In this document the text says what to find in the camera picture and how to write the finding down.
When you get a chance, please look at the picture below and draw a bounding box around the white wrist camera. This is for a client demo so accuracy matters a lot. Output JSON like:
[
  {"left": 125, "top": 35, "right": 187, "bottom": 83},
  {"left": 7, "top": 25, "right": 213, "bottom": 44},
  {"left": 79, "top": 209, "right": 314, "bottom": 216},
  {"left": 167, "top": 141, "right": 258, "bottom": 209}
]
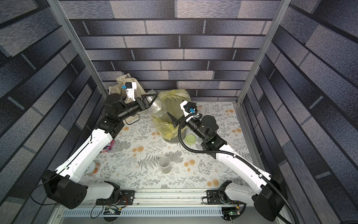
[
  {"left": 122, "top": 82, "right": 137, "bottom": 101},
  {"left": 179, "top": 100, "right": 199, "bottom": 122}
]

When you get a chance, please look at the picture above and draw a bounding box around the grey mesh waste bin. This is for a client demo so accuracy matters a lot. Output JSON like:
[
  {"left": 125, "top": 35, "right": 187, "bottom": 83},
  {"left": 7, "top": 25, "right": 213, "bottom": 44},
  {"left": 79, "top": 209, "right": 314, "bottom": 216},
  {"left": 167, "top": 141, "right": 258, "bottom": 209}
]
[{"left": 164, "top": 129, "right": 186, "bottom": 144}]

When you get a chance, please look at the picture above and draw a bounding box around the black corrugated cable conduit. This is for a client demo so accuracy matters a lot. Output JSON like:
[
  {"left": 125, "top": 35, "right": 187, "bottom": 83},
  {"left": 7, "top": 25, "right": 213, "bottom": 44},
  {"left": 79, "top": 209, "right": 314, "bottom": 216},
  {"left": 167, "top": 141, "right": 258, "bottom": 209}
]
[{"left": 177, "top": 113, "right": 300, "bottom": 224}]

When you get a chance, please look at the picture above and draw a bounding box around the glass jar with green lid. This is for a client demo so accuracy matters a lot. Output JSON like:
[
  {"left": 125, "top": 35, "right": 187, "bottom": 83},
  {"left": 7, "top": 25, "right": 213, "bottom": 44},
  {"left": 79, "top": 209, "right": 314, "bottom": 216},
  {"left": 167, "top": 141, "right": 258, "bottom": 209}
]
[{"left": 149, "top": 96, "right": 170, "bottom": 122}]

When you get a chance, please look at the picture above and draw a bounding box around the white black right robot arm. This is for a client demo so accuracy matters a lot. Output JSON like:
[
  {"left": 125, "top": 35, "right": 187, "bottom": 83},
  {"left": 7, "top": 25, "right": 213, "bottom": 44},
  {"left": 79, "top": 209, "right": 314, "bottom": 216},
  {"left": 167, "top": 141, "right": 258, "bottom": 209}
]
[{"left": 169, "top": 113, "right": 289, "bottom": 224}]

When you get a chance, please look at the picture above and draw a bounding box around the short frosted plastic cup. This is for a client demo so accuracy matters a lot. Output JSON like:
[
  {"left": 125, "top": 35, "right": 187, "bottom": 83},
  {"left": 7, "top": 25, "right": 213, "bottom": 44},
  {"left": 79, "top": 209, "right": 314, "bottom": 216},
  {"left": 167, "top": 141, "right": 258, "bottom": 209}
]
[{"left": 158, "top": 156, "right": 171, "bottom": 174}]

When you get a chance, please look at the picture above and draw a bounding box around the yellow plastic bin liner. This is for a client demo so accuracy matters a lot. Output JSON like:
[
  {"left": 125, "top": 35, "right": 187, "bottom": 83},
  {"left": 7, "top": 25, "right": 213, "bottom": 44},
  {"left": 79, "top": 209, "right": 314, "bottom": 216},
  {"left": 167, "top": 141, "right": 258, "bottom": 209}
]
[{"left": 152, "top": 89, "right": 191, "bottom": 140}]

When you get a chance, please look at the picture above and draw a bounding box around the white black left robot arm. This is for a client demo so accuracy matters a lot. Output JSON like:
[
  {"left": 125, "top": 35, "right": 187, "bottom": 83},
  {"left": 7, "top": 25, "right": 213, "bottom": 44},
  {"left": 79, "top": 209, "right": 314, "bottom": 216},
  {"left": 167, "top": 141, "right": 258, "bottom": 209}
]
[{"left": 42, "top": 93, "right": 158, "bottom": 209}]

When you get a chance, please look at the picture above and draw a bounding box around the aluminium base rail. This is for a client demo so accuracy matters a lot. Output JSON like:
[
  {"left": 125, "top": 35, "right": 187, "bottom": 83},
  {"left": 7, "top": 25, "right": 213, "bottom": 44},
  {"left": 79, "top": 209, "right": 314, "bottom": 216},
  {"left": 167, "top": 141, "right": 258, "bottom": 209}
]
[{"left": 50, "top": 188, "right": 289, "bottom": 217}]

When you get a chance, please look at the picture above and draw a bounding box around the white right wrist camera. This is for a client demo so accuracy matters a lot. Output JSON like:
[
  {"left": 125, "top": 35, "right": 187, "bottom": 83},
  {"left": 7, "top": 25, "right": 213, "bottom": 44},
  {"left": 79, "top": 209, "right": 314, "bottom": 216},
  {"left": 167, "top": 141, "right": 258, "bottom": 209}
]
[{"left": 179, "top": 100, "right": 199, "bottom": 122}]

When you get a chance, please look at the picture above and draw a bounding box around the purple snack packet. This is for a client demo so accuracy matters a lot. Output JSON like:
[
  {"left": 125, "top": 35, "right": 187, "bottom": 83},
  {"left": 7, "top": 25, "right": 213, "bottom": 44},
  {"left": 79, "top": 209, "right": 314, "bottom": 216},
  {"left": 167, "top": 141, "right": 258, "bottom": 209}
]
[{"left": 101, "top": 140, "right": 115, "bottom": 153}]

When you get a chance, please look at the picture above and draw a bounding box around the tall clear plastic jar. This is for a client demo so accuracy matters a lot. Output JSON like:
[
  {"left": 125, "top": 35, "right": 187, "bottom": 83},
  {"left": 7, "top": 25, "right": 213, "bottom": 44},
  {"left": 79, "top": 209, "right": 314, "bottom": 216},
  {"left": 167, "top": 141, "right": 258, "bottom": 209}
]
[{"left": 198, "top": 107, "right": 208, "bottom": 118}]

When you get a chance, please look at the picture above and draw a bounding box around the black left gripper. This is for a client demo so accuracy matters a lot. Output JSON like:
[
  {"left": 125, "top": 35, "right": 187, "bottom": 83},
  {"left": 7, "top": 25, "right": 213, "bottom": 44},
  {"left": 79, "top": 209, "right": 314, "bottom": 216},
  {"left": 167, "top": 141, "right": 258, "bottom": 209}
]
[{"left": 117, "top": 94, "right": 157, "bottom": 123}]

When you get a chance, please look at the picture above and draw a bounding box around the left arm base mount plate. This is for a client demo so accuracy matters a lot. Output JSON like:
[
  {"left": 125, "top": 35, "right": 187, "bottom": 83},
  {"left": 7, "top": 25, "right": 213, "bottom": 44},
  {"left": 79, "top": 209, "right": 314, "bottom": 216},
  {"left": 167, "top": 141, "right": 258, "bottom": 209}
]
[{"left": 96, "top": 190, "right": 135, "bottom": 206}]

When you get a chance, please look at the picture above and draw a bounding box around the green jar lid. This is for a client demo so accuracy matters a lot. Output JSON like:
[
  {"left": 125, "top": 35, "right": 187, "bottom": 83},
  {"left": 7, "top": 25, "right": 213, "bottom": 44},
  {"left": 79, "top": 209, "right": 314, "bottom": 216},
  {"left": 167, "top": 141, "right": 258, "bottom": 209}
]
[{"left": 185, "top": 134, "right": 196, "bottom": 145}]

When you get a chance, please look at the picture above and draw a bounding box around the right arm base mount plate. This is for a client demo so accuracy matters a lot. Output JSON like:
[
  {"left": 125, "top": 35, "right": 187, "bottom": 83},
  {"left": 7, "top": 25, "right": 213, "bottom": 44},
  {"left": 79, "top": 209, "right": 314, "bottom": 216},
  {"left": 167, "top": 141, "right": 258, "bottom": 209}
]
[{"left": 203, "top": 189, "right": 244, "bottom": 205}]

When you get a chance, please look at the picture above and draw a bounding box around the floral patterned table mat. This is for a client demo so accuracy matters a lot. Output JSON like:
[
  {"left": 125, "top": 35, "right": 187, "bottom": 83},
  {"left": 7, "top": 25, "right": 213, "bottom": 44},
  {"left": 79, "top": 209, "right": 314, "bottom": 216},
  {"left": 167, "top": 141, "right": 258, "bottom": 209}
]
[{"left": 81, "top": 111, "right": 246, "bottom": 189}]

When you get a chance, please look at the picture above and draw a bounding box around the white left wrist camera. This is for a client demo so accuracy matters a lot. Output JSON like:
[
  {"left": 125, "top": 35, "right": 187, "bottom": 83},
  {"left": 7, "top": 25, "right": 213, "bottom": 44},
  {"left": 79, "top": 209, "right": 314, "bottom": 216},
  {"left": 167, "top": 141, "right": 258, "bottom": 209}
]
[{"left": 122, "top": 82, "right": 137, "bottom": 101}]

